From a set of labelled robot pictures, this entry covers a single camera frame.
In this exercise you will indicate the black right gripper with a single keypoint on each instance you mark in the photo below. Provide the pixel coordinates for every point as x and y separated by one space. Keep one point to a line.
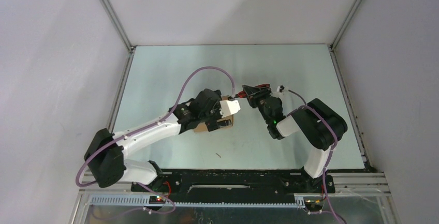
252 98

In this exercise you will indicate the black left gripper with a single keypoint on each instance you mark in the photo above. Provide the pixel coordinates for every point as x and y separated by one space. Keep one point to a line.
213 124

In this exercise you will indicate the red black utility knife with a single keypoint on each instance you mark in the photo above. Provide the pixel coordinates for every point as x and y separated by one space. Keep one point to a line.
250 91

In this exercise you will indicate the brown cardboard express box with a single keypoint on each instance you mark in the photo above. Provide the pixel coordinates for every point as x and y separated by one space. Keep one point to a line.
226 121

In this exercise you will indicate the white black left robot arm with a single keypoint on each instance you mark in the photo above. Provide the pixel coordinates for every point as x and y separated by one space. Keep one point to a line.
109 156

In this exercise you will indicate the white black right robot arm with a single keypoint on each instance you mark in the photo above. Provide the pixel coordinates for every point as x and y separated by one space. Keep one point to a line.
321 125

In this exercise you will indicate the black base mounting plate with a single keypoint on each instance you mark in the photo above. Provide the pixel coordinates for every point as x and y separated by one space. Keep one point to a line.
240 186

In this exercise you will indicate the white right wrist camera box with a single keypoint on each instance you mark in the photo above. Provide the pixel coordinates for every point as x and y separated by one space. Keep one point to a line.
279 92

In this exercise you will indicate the aluminium frame rail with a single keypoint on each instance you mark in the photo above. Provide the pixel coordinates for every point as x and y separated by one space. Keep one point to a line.
358 184

